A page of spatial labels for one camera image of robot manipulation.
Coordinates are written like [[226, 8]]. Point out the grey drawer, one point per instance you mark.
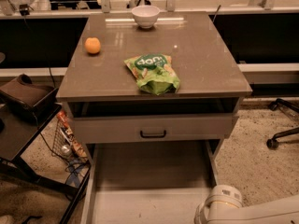
[[148, 183], [149, 121]]

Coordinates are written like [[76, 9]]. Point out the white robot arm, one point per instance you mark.
[[224, 205]]

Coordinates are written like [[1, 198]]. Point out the grey drawer cabinet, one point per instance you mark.
[[204, 65]]

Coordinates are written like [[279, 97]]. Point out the green snack bag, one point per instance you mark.
[[153, 73]]

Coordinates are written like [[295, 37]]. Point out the orange fruit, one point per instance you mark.
[[92, 45]]

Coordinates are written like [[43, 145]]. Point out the white ceramic bowl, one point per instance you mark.
[[145, 16]]

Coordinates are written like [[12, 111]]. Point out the black side table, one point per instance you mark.
[[16, 135]]

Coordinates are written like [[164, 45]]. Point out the black office chair base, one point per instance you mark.
[[283, 126]]

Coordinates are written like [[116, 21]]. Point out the dark bin with brown cloth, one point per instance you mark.
[[26, 99]]

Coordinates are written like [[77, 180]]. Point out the wire basket with snacks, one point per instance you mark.
[[65, 145]]

